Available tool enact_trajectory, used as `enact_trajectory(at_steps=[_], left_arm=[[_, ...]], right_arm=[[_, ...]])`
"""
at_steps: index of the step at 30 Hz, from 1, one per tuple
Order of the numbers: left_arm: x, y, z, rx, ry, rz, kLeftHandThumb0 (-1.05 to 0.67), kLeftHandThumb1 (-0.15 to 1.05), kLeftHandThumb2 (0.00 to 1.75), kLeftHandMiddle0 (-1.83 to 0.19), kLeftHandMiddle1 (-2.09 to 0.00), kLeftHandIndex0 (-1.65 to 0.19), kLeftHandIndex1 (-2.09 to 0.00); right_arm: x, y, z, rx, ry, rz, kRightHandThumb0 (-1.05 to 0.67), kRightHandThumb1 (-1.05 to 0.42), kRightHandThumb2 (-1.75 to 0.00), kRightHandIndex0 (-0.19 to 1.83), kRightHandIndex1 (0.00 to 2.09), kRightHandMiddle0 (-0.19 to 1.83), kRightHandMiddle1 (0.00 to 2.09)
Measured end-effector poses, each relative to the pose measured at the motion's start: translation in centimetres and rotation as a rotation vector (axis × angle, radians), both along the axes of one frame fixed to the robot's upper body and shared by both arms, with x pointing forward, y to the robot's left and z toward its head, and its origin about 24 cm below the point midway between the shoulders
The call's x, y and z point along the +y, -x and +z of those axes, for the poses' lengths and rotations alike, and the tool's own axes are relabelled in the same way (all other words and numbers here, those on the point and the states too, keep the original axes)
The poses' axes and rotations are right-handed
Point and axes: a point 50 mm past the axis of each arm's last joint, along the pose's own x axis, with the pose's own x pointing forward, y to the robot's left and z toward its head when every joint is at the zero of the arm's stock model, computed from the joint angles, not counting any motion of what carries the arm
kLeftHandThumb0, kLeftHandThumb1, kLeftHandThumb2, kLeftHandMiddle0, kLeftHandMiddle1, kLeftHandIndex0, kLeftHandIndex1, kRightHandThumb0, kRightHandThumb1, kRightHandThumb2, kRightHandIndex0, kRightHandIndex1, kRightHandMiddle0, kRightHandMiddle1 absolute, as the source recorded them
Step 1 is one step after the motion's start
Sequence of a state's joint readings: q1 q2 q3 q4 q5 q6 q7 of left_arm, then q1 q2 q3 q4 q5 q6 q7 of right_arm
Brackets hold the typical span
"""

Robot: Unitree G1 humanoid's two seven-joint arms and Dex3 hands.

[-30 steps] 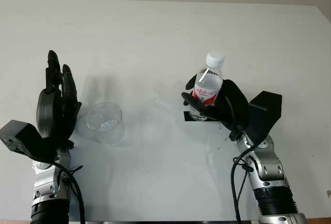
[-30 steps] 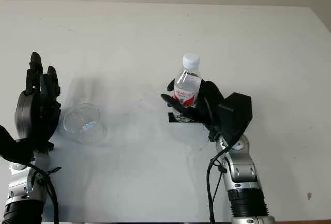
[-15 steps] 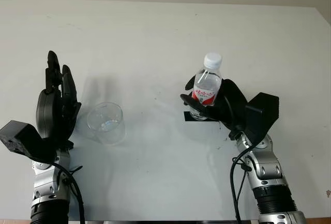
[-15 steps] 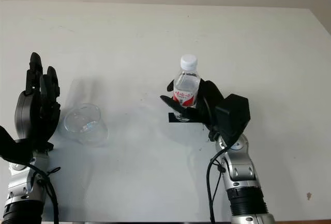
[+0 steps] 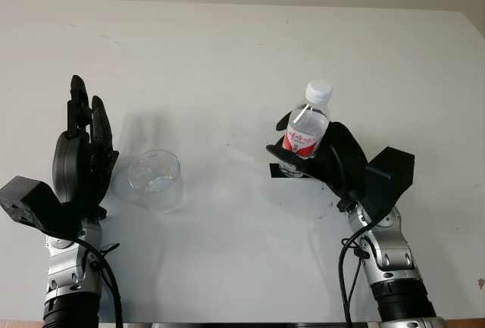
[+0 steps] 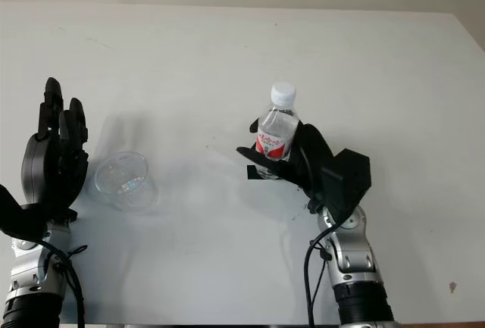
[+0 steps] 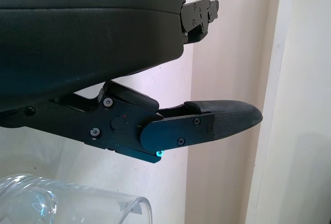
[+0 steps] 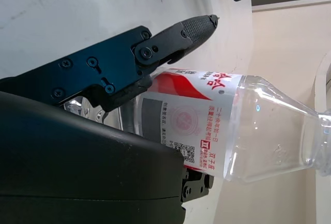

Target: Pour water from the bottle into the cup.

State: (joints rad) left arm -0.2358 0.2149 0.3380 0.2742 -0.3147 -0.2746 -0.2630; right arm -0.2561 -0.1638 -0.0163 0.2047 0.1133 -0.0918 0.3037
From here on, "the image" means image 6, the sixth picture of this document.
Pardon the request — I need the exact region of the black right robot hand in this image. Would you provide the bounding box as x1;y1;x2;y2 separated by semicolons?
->
236;114;336;201

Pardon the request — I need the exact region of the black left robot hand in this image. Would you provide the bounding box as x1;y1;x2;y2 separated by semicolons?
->
18;77;90;223

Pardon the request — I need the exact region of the clear plastic water bottle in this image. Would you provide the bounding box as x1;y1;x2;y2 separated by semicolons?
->
254;82;301;180

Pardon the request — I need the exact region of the clear plastic cup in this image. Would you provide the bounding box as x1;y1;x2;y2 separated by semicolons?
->
94;114;161;213

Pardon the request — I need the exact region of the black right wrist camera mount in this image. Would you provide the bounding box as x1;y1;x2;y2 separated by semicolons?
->
320;148;371;227

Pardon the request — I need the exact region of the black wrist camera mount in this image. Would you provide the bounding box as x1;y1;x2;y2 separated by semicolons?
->
320;148;371;227
0;183;79;242

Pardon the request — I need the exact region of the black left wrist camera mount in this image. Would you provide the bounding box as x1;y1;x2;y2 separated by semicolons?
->
0;183;79;242

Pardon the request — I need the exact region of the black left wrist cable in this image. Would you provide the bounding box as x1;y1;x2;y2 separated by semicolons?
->
37;239;89;328

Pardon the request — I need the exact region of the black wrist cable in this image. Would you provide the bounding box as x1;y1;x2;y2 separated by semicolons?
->
37;239;89;328
304;221;343;328

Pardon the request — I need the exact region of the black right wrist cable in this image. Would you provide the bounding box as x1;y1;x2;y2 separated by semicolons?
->
304;221;343;328

